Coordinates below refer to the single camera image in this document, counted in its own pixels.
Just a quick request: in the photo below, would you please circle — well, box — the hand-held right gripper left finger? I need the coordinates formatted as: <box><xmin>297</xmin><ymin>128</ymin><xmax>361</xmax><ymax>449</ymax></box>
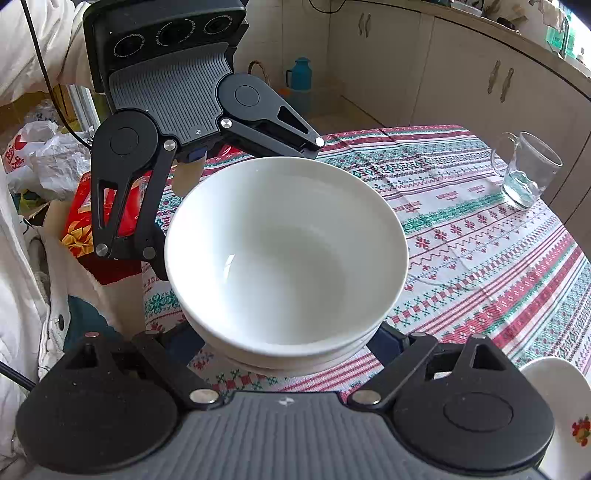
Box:
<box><xmin>65</xmin><ymin>323</ymin><xmax>222</xmax><ymax>409</ymax></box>

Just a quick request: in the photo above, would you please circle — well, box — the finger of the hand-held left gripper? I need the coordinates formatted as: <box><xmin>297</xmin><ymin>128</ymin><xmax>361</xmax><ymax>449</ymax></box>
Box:
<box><xmin>217</xmin><ymin>95</ymin><xmax>326</xmax><ymax>161</ymax></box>
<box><xmin>91</xmin><ymin>138</ymin><xmax>178</xmax><ymax>280</ymax></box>

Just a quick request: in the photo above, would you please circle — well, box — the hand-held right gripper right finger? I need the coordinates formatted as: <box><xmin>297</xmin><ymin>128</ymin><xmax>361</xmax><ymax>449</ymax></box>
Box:
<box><xmin>348</xmin><ymin>323</ymin><xmax>502</xmax><ymax>409</ymax></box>

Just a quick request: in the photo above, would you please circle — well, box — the white bowl with pink flowers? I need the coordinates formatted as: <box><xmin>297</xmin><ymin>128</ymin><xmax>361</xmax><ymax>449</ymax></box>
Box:
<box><xmin>185</xmin><ymin>314</ymin><xmax>384</xmax><ymax>365</ymax></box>

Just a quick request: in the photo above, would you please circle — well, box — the person's left forearm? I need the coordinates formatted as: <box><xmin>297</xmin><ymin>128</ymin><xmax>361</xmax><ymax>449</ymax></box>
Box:
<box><xmin>0</xmin><ymin>0</ymin><xmax>100</xmax><ymax>108</ymax></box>

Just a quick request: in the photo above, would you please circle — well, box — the blue thermos jug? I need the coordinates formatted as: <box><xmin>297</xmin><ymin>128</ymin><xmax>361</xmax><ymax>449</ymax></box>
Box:
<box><xmin>285</xmin><ymin>57</ymin><xmax>314</xmax><ymax>117</ymax></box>

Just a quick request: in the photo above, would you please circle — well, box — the wicker basket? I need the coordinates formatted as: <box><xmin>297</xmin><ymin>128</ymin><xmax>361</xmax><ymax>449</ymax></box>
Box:
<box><xmin>248</xmin><ymin>60</ymin><xmax>274</xmax><ymax>88</ymax></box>

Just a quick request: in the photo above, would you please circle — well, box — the dark teal cloth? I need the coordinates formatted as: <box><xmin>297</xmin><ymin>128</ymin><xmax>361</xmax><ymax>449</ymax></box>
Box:
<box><xmin>65</xmin><ymin>295</ymin><xmax>127</xmax><ymax>354</ymax></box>

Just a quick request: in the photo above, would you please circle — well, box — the striped patterned tablecloth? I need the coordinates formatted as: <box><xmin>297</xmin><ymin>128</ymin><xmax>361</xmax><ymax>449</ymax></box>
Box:
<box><xmin>141</xmin><ymin>124</ymin><xmax>591</xmax><ymax>403</ymax></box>

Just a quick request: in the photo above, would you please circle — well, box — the person's white jacket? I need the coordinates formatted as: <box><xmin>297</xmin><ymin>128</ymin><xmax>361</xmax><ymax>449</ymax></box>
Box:
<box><xmin>0</xmin><ymin>173</ymin><xmax>144</xmax><ymax>462</ymax></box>

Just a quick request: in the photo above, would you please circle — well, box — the white plastic bag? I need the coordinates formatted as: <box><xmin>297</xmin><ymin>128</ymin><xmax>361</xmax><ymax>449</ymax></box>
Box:
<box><xmin>0</xmin><ymin>119</ymin><xmax>95</xmax><ymax>201</ymax></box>

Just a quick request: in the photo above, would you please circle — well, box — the clear glass mug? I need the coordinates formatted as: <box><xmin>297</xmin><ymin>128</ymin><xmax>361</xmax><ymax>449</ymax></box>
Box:
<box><xmin>490</xmin><ymin>131</ymin><xmax>564</xmax><ymax>210</ymax></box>

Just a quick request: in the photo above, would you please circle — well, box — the stone kitchen countertop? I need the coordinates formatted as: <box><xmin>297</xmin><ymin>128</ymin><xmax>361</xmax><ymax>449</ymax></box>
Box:
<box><xmin>418</xmin><ymin>0</ymin><xmax>591</xmax><ymax>100</ymax></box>

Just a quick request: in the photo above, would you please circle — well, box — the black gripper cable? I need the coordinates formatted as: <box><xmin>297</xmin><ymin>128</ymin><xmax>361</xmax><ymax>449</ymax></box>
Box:
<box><xmin>21</xmin><ymin>0</ymin><xmax>100</xmax><ymax>151</ymax></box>

